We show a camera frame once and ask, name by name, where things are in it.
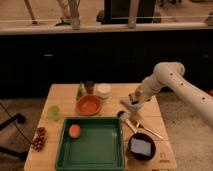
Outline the green plastic cup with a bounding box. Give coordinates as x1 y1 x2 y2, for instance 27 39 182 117
47 105 60 121

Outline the dark grey cup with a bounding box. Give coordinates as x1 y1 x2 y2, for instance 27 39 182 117
84 81 95 94

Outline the green plastic tray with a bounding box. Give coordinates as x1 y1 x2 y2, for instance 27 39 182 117
55 117 125 171

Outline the orange bowl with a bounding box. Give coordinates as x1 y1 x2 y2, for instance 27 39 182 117
76 95 102 116

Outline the pastry brush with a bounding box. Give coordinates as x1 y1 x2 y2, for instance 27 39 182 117
117 111 137 133

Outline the black chalkboard eraser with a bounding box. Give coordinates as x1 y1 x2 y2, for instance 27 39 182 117
129 93 139 105

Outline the red grape bunch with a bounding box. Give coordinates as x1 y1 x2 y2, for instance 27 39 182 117
31 127 46 151

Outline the black chair base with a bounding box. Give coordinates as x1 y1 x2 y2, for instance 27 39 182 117
0 113 28 161

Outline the blue sponge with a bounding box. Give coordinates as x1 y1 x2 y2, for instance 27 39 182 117
130 138 151 156

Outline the orange peach fruit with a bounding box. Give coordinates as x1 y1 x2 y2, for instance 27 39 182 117
69 124 81 138

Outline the white paper cup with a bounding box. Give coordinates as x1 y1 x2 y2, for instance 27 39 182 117
97 83 111 99

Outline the grey folded cloth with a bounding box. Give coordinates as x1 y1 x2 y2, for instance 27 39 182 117
120 98 142 113

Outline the black cabinet under window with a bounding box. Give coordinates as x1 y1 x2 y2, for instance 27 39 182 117
96 0 161 24

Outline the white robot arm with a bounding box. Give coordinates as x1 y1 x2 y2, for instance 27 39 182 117
135 62 213 129

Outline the silver fork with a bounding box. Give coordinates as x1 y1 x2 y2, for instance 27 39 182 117
135 121 163 139

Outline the black frying pan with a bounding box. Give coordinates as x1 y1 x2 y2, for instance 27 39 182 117
128 133 156 161

